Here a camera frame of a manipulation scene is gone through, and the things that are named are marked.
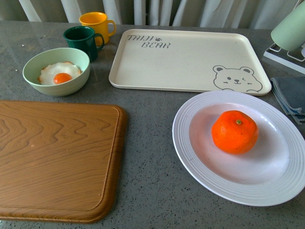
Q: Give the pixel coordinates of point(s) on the white ridged plate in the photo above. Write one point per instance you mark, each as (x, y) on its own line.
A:
(271, 173)

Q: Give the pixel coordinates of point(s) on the orange mandarin fruit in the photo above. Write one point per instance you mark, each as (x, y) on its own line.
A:
(234, 132)

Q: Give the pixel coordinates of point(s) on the cream bear tray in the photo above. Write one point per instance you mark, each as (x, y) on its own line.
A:
(187, 61)

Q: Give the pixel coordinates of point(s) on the light green bowl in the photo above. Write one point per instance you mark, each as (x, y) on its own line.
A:
(32, 70)

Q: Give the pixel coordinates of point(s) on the dark green mug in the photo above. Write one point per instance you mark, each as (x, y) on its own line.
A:
(86, 39)

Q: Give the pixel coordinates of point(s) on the fake fried egg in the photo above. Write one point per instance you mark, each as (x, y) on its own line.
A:
(58, 73)

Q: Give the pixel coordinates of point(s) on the wooden cutting board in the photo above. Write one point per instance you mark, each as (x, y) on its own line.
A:
(59, 161)

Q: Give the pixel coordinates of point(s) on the yellow mug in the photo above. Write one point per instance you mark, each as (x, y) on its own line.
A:
(100, 23)

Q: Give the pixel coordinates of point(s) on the grey blue cloth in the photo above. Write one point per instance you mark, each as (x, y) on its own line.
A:
(290, 94)

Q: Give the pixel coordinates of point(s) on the grey white curtain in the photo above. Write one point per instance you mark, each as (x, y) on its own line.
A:
(244, 14)

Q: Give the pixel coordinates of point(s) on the white cup rack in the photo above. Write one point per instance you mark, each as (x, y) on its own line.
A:
(292, 59)

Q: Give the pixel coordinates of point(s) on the light green cup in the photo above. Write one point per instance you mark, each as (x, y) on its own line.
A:
(289, 34)

